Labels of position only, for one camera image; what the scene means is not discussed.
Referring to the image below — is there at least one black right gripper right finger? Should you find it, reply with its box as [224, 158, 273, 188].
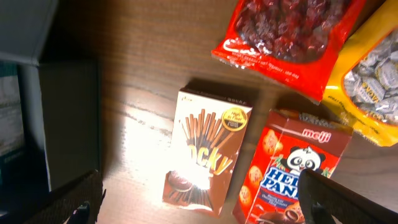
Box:
[298, 169, 397, 224]

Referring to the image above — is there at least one black gift box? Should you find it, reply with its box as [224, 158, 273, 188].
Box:
[1, 0, 101, 215]

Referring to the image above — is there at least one yellow candy bag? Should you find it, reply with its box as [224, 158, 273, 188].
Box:
[322, 0, 397, 147]

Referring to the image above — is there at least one red Hello Panda box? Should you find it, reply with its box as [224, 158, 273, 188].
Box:
[233, 110, 353, 224]

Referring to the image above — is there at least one red raisin bag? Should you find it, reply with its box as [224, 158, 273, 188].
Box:
[211, 0, 366, 103]

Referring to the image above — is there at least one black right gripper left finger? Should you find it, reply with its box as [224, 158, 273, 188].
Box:
[1, 170, 106, 224]

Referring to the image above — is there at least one teal cookie box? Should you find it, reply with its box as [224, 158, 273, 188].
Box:
[1, 62, 25, 185]

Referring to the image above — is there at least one brown Pocky box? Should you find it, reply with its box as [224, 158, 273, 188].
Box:
[162, 87, 252, 217]

